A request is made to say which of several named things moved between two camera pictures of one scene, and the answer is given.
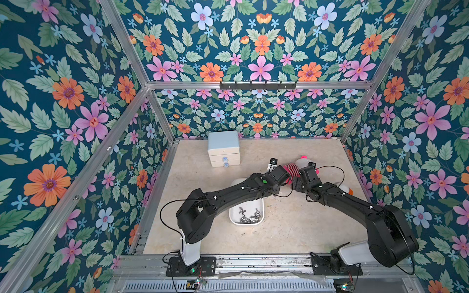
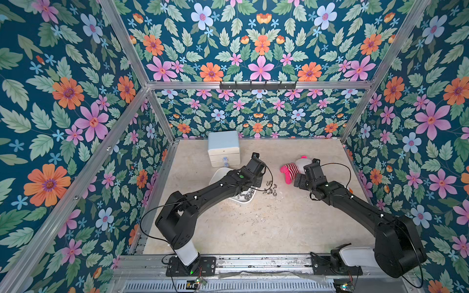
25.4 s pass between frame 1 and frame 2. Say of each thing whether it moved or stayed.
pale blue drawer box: stayed
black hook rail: stayed
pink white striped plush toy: stayed
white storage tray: moved
